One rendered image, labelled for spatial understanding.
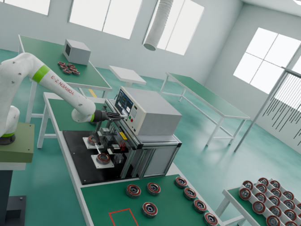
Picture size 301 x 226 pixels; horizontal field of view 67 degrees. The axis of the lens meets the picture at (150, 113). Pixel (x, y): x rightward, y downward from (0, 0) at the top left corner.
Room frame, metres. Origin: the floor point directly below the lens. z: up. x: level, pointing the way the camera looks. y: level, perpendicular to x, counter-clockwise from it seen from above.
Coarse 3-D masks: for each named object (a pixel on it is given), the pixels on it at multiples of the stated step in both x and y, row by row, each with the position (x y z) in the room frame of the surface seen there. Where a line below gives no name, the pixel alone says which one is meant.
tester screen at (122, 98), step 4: (120, 92) 1.83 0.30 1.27; (120, 96) 1.81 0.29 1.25; (124, 96) 1.77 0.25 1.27; (116, 100) 1.84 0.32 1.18; (120, 100) 1.80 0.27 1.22; (124, 100) 1.76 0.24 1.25; (128, 100) 1.71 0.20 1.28; (124, 104) 1.74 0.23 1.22; (128, 104) 1.70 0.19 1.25; (120, 108) 1.77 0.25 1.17; (124, 108) 1.73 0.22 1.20; (120, 112) 1.75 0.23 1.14; (128, 112) 1.67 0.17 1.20
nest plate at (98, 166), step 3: (93, 156) 1.52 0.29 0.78; (96, 156) 1.54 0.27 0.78; (93, 159) 1.49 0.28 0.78; (96, 162) 1.47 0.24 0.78; (111, 162) 1.54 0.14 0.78; (96, 165) 1.44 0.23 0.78; (99, 165) 1.45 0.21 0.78; (102, 165) 1.46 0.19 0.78; (105, 165) 1.48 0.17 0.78; (108, 165) 1.49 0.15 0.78; (111, 165) 1.51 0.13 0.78; (96, 168) 1.42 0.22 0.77; (99, 168) 1.43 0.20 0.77
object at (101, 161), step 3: (102, 153) 1.56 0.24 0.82; (99, 156) 1.51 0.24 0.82; (102, 156) 1.55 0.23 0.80; (105, 156) 1.55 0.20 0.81; (108, 156) 1.55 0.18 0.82; (96, 159) 1.49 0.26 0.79; (99, 159) 1.48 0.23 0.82; (102, 159) 1.51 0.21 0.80; (105, 159) 1.53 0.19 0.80; (108, 159) 1.52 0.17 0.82; (99, 162) 1.47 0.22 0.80; (102, 162) 1.47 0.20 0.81; (105, 162) 1.48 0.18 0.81; (108, 162) 1.51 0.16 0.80
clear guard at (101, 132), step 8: (104, 128) 1.53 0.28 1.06; (112, 128) 1.58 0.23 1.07; (120, 128) 1.63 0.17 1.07; (104, 136) 1.42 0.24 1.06; (112, 136) 1.47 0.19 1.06; (120, 136) 1.51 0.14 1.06; (96, 144) 1.36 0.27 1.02; (104, 144) 1.35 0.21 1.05; (112, 144) 1.37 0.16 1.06; (120, 144) 1.41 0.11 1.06; (128, 144) 1.45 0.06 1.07
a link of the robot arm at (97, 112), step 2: (96, 110) 1.44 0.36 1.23; (98, 110) 1.45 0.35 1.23; (96, 112) 1.42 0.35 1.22; (98, 112) 1.43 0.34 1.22; (100, 112) 1.45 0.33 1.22; (96, 114) 1.41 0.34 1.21; (98, 114) 1.42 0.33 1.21; (100, 114) 1.43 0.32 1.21; (94, 116) 1.40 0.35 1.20; (96, 116) 1.41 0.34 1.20; (98, 116) 1.42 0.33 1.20; (100, 116) 1.43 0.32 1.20; (94, 118) 1.40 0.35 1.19; (96, 118) 1.41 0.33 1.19; (98, 118) 1.42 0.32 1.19; (100, 118) 1.43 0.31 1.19; (94, 120) 1.40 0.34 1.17; (96, 120) 1.41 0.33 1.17; (98, 120) 1.42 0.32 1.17; (94, 122) 1.45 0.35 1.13
